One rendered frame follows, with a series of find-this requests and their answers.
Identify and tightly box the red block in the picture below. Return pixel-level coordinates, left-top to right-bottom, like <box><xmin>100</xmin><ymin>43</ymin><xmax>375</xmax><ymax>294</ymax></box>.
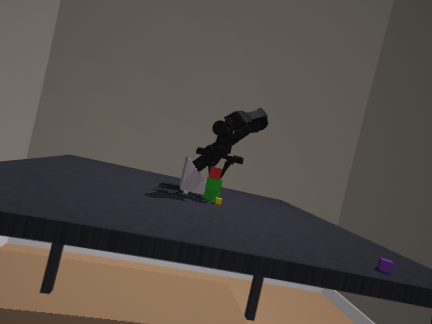
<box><xmin>209</xmin><ymin>167</ymin><xmax>223</xmax><ymax>180</ymax></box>

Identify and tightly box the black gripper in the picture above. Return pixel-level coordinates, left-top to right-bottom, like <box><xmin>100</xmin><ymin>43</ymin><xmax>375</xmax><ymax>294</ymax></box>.
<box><xmin>196</xmin><ymin>137</ymin><xmax>244</xmax><ymax>178</ymax></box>

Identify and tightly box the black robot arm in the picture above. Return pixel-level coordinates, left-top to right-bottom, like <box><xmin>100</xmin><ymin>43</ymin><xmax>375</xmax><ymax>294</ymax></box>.
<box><xmin>192</xmin><ymin>108</ymin><xmax>268</xmax><ymax>173</ymax></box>

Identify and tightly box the green block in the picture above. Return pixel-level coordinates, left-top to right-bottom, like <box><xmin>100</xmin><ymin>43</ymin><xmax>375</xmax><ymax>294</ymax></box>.
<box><xmin>205</xmin><ymin>177</ymin><xmax>223</xmax><ymax>191</ymax></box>
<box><xmin>203</xmin><ymin>188</ymin><xmax>221</xmax><ymax>201</ymax></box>

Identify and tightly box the small purple block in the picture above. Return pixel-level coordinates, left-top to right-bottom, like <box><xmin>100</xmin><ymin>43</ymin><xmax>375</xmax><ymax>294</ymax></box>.
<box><xmin>377</xmin><ymin>257</ymin><xmax>395</xmax><ymax>275</ymax></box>

